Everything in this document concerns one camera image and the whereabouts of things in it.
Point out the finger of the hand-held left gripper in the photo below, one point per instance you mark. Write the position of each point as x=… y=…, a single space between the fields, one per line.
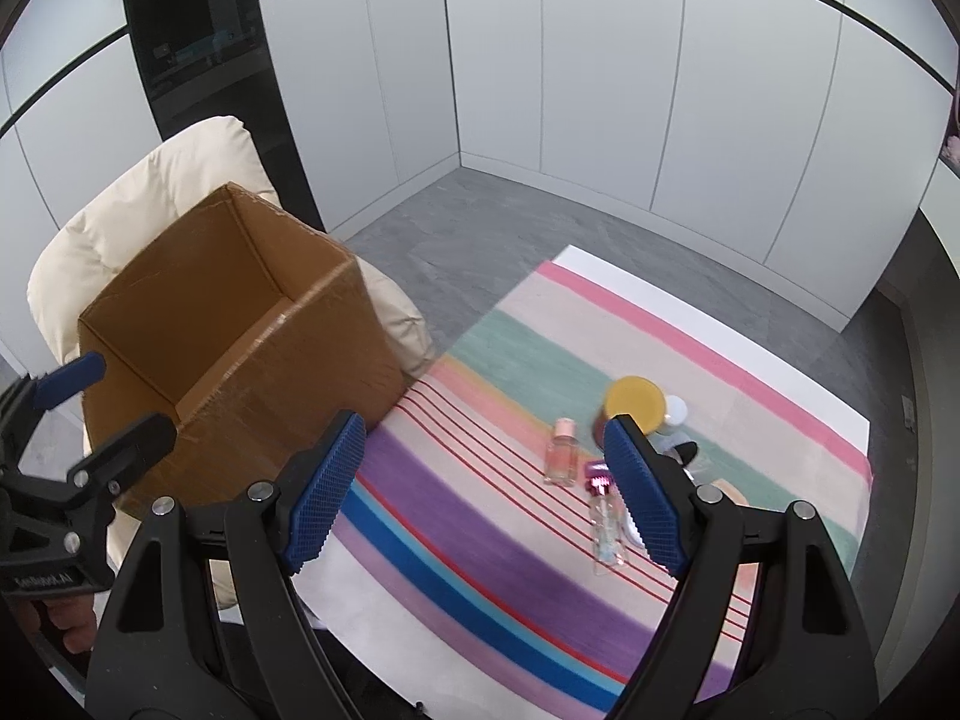
x=135 y=450
x=75 y=376

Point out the small pink bottle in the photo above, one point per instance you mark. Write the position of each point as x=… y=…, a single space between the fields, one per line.
x=561 y=457

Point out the small white jar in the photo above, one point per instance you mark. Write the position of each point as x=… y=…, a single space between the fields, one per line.
x=676 y=410

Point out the person's left hand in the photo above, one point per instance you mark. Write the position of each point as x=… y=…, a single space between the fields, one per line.
x=67 y=615

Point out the red can with yellow lid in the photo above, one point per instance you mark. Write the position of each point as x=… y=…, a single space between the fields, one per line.
x=637 y=399

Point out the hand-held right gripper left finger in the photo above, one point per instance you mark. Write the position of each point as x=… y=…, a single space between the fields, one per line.
x=322 y=495

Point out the black built-in oven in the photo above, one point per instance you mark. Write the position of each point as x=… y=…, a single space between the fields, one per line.
x=195 y=30

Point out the small purple bottle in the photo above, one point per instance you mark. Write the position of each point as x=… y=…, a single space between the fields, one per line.
x=604 y=532

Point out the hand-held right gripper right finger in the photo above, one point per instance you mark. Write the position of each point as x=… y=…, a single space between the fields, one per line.
x=649 y=499

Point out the floor outlet cover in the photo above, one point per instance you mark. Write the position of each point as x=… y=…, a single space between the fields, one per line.
x=907 y=412

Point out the small pink plush toy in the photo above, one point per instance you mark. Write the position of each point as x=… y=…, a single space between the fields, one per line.
x=954 y=148

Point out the brown cardboard box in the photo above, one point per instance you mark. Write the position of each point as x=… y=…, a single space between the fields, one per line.
x=300 y=360

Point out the beige cushion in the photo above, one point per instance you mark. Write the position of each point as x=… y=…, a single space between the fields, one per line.
x=172 y=172

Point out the striped colourful cloth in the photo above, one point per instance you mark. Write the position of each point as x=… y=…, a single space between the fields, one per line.
x=465 y=532

